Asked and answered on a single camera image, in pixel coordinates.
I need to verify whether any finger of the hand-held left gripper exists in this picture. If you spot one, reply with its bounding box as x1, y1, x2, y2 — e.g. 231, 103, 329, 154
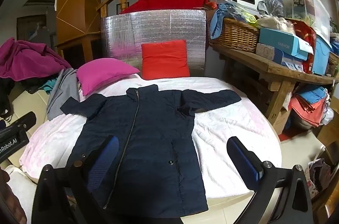
5, 111, 37, 132

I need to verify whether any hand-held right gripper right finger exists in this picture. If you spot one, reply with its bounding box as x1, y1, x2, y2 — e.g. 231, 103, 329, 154
226, 136, 314, 224

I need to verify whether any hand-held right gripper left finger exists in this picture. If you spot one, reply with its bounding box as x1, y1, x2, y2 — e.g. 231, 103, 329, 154
32, 135, 119, 224

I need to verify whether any navy blue jacket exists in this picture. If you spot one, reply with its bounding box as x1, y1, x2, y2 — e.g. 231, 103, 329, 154
60, 84, 242, 218

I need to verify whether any black garment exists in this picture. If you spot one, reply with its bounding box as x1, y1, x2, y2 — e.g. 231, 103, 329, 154
0, 76, 48, 118

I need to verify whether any white blanket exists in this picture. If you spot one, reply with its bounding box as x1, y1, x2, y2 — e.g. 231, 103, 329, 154
20, 73, 282, 199

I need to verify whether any teal cloth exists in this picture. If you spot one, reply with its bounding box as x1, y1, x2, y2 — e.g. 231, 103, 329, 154
38, 78, 59, 93

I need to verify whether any grey garment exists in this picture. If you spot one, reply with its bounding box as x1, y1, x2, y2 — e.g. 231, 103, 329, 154
46, 68, 81, 121

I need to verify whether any magenta cloth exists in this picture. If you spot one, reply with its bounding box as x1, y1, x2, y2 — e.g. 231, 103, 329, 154
0, 37, 72, 79

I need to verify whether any floral cloth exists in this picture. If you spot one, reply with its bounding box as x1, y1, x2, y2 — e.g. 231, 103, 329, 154
304, 159, 331, 198

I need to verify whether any folded coral cloth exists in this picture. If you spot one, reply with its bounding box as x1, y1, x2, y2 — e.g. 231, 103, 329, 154
290, 95, 327, 126

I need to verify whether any magenta pillow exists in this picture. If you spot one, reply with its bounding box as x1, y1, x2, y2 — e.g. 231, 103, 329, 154
76, 58, 140, 96

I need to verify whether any folded blue cloth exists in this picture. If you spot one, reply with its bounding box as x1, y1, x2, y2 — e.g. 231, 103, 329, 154
295, 86, 329, 105

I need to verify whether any white plastic bag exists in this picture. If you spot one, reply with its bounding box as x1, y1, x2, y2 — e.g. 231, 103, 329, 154
320, 107, 335, 125

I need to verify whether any wooden bench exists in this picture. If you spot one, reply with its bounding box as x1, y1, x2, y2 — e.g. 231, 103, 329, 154
209, 42, 339, 132

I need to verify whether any white patterned box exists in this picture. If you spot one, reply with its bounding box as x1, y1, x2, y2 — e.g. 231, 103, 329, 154
256, 43, 285, 65

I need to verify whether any red pillow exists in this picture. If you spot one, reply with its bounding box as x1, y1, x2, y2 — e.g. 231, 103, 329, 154
141, 40, 190, 81

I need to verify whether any teal shoe box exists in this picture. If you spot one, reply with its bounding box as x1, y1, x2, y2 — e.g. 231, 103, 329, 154
258, 27, 313, 60

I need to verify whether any wicker basket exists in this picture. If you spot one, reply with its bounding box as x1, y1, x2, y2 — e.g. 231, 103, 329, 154
209, 18, 261, 53

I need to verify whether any orange wooden cabinet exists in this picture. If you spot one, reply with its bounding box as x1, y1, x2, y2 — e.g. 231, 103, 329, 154
54, 0, 106, 60

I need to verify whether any blue plastic bin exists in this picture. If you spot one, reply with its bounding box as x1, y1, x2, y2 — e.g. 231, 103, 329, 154
311, 35, 333, 75

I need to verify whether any beige bundle in plastic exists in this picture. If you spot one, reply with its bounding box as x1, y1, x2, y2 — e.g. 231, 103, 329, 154
256, 16, 296, 35

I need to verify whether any red bag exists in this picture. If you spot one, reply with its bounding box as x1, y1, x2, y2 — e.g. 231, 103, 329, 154
289, 19, 317, 73

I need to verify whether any silver foil insulation mat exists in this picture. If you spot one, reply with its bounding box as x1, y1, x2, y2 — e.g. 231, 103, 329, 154
100, 9, 207, 77

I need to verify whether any grey plastic bag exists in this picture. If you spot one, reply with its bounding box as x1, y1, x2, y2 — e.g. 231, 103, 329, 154
257, 0, 285, 18

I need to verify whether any clear plastic storage box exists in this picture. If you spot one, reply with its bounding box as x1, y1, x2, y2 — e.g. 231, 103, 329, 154
281, 0, 331, 40

